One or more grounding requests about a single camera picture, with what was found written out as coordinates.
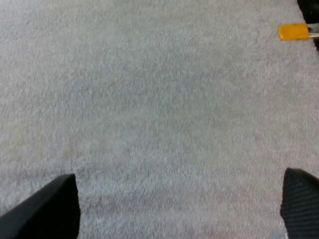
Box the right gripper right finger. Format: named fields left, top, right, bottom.
left=280, top=167, right=319, bottom=239

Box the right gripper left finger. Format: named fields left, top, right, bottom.
left=0, top=173, right=81, bottom=239

